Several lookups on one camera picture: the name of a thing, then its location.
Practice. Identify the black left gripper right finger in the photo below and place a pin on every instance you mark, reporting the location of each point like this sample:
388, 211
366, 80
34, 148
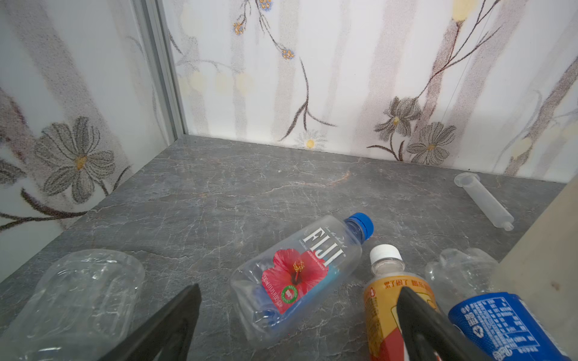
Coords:
428, 335

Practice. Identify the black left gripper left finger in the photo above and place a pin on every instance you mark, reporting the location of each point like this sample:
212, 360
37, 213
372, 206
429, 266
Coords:
167, 335

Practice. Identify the orange tea bottle white cap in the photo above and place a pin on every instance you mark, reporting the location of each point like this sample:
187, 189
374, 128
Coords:
381, 294

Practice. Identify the Fiji water bottle blue cap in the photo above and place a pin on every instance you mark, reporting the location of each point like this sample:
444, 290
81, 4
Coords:
279, 288

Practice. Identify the blue label bottle by bin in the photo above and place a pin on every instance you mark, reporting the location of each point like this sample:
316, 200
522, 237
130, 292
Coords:
498, 322

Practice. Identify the cream plastic waste bin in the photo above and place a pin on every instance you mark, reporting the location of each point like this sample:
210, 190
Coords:
542, 269

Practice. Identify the clear plastic syringe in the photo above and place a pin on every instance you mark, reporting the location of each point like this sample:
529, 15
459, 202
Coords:
494, 211

